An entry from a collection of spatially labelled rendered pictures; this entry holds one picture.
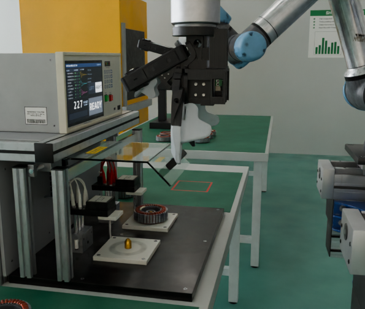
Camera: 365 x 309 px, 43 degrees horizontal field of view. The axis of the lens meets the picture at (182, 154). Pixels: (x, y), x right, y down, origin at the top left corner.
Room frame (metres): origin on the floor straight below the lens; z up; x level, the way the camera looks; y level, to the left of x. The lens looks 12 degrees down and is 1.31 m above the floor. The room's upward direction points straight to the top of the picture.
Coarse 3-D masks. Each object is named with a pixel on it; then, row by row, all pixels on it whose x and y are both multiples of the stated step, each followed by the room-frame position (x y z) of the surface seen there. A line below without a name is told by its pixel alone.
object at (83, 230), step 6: (72, 228) 1.28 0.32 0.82; (84, 228) 1.28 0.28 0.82; (90, 228) 1.28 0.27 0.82; (72, 234) 1.23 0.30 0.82; (78, 234) 1.23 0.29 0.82; (84, 234) 1.24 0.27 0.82; (90, 234) 1.28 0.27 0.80; (72, 240) 1.23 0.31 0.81; (84, 240) 1.24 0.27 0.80; (90, 240) 1.28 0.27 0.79; (72, 246) 1.23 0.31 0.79; (84, 246) 1.23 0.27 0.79; (72, 252) 1.23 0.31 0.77; (78, 252) 1.22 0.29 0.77
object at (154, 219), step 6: (150, 204) 1.51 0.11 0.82; (138, 210) 1.45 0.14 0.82; (144, 210) 1.49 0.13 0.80; (150, 210) 1.48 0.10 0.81; (156, 210) 1.50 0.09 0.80; (162, 210) 1.45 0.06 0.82; (138, 216) 1.43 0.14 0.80; (144, 216) 1.42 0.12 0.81; (150, 216) 1.42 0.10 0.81; (156, 216) 1.42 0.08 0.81; (162, 216) 1.43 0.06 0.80; (144, 222) 1.42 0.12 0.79; (150, 222) 1.42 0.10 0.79; (156, 222) 1.42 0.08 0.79
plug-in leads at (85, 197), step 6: (72, 180) 1.25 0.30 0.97; (78, 186) 1.23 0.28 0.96; (84, 186) 1.26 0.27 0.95; (72, 192) 1.25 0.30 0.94; (78, 192) 1.23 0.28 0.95; (84, 192) 1.26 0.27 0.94; (72, 198) 1.24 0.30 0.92; (78, 198) 1.23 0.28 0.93; (84, 198) 1.25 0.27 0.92; (72, 204) 1.25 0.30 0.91; (78, 204) 1.23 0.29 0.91; (84, 204) 1.25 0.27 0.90
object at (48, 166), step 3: (60, 159) 1.18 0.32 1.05; (36, 162) 1.14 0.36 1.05; (39, 162) 1.14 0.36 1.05; (54, 162) 1.15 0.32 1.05; (57, 162) 1.17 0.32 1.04; (60, 162) 1.18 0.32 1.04; (36, 165) 1.14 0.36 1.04; (45, 165) 1.14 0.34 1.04; (48, 165) 1.13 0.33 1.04; (51, 165) 1.13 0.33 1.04; (54, 165) 1.15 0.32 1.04; (57, 165) 1.17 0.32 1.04; (60, 165) 1.18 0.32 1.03; (45, 168) 1.14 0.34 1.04; (48, 168) 1.13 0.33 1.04; (51, 168) 1.13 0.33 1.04; (39, 171) 1.14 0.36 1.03; (42, 171) 1.14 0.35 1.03; (45, 171) 1.14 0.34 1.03; (48, 171) 1.13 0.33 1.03
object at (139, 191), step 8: (120, 176) 1.50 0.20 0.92; (128, 176) 1.50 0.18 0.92; (136, 176) 1.50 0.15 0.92; (96, 184) 1.49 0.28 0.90; (120, 184) 1.46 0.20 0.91; (128, 184) 1.45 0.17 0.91; (136, 184) 1.47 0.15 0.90; (128, 192) 1.45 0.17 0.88; (136, 192) 1.45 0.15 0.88; (144, 192) 1.48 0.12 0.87
